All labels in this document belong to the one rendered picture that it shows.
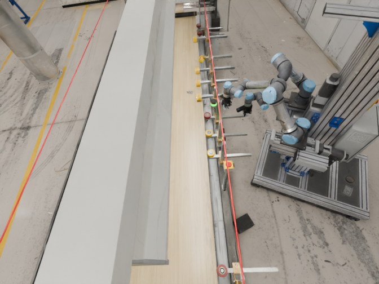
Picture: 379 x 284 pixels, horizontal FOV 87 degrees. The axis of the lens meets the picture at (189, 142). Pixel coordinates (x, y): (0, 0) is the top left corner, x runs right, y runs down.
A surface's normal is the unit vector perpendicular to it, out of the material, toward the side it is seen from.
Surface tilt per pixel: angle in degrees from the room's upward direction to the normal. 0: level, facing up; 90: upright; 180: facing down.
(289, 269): 0
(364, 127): 0
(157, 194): 61
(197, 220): 0
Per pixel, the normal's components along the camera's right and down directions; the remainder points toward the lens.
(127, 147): -0.08, -0.54
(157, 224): 0.83, -0.33
